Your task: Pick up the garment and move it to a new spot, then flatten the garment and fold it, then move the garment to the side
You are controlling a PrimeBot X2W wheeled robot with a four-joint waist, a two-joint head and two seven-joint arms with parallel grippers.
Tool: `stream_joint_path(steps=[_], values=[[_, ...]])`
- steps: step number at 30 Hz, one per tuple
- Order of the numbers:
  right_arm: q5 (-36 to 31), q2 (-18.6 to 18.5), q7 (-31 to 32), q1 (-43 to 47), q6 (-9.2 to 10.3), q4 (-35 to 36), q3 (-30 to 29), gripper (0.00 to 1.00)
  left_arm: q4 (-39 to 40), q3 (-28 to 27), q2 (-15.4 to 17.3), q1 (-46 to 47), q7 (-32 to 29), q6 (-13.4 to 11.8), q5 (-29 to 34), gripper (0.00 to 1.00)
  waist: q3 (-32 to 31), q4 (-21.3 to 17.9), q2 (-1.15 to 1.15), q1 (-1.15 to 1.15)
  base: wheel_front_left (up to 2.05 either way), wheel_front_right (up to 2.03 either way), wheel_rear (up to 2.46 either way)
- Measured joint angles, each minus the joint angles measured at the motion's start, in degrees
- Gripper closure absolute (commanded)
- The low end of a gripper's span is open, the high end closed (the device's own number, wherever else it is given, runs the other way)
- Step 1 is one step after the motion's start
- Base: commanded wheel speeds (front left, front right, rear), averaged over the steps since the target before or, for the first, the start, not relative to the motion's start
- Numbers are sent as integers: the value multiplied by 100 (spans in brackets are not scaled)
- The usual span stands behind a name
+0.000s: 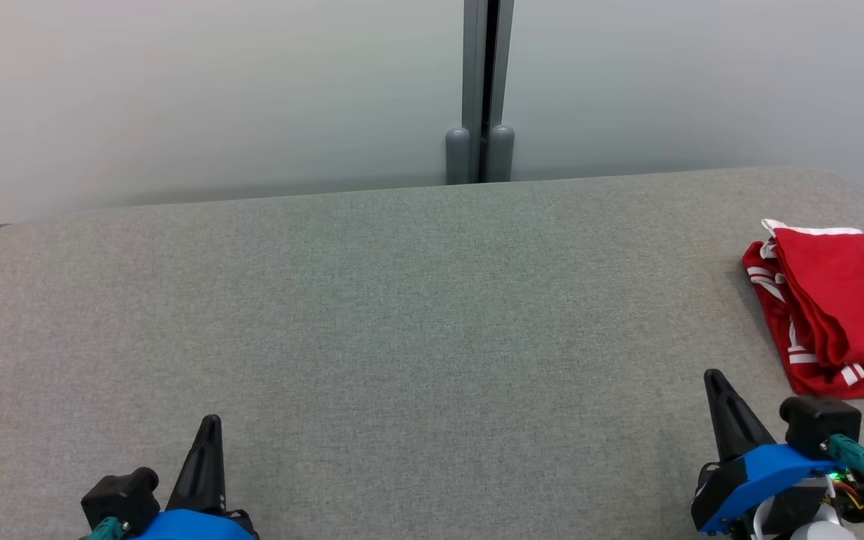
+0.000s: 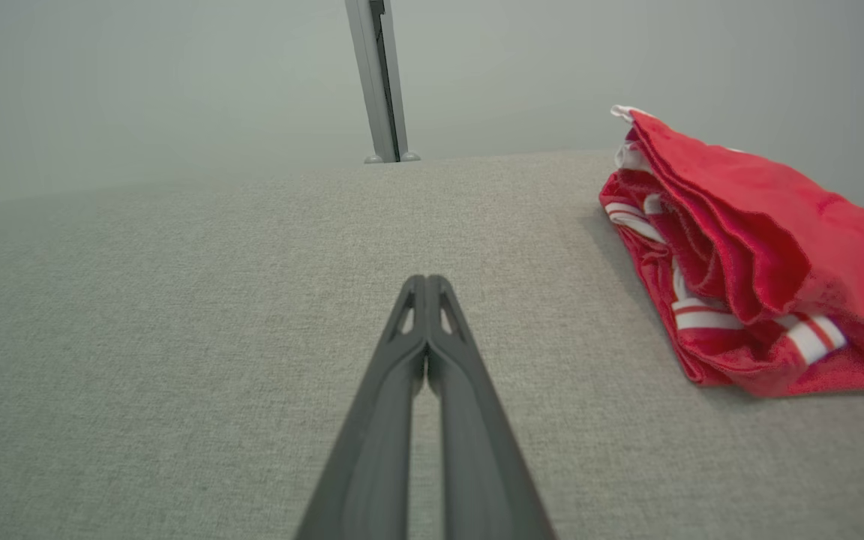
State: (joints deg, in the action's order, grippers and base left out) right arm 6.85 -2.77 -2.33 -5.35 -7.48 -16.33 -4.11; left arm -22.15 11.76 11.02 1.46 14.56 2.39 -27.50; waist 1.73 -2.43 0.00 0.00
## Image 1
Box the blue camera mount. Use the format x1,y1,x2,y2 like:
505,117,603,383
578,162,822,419
128,508,253,540
691,444,842,535

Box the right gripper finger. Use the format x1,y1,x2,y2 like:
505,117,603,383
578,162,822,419
704,369,776,462

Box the right blue camera mount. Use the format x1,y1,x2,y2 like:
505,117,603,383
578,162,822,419
691,444,842,535

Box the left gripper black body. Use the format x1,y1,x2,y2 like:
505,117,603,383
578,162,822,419
222,510,260,540

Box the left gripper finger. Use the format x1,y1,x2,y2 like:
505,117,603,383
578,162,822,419
167,415,227,515

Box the grey metal partition post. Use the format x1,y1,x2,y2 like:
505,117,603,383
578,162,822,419
445,0,515,185

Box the red shorts with white trim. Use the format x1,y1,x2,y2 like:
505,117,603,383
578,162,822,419
742,218,864,398

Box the left black camera cable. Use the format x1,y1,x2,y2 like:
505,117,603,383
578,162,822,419
87,517,129,540

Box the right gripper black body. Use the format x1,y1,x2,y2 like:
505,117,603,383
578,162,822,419
691,459,864,538

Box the left blue camera mount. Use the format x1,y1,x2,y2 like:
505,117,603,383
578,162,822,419
128,508,253,540

